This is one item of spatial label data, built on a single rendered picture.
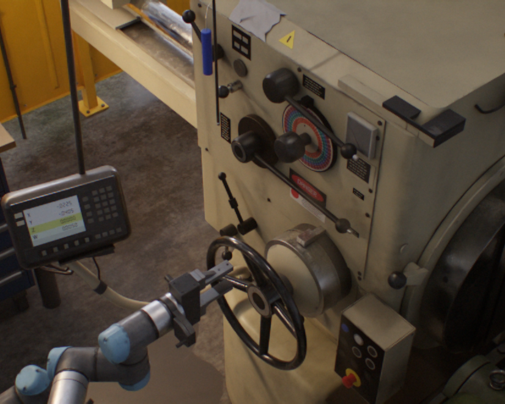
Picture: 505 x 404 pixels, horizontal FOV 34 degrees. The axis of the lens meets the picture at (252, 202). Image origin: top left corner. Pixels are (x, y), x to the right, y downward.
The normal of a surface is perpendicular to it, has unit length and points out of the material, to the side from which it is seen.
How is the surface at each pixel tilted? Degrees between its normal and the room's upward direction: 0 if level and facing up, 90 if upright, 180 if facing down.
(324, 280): 54
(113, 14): 0
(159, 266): 0
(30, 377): 25
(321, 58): 45
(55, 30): 90
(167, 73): 0
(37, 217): 70
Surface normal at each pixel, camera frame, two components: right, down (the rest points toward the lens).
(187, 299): 0.64, 0.56
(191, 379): 0.00, -0.73
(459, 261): -0.62, -0.07
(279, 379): -0.77, 0.43
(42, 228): 0.40, 0.34
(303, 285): -0.40, 0.40
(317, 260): 0.29, -0.40
